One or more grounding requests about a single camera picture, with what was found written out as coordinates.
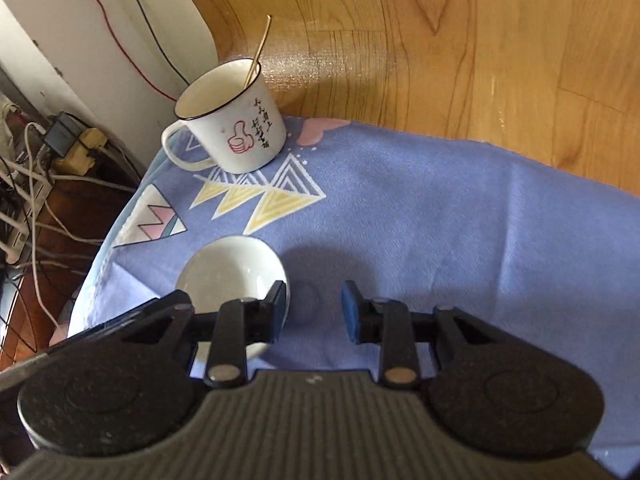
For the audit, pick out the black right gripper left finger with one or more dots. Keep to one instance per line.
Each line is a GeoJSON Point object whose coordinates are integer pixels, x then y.
{"type": "Point", "coordinates": [237, 324]}

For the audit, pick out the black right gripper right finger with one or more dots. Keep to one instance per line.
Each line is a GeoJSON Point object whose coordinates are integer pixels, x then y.
{"type": "Point", "coordinates": [394, 328]}

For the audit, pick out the white floral bowl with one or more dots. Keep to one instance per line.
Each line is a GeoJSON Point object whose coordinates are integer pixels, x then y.
{"type": "Point", "coordinates": [233, 267]}

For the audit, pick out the blue patterned tablecloth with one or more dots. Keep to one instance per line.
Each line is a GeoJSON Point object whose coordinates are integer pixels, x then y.
{"type": "Point", "coordinates": [544, 255]}

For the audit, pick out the white enamel mug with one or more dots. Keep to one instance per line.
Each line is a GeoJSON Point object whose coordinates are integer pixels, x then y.
{"type": "Point", "coordinates": [231, 112]}

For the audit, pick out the power strip with plugs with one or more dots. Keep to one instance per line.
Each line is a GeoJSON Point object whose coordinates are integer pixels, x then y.
{"type": "Point", "coordinates": [33, 160]}

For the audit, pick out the gold spoon in mug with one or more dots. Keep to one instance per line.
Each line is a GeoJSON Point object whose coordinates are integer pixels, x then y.
{"type": "Point", "coordinates": [258, 52]}

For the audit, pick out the wood-pattern vinyl sheet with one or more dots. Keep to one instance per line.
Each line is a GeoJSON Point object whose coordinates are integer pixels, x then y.
{"type": "Point", "coordinates": [554, 80]}

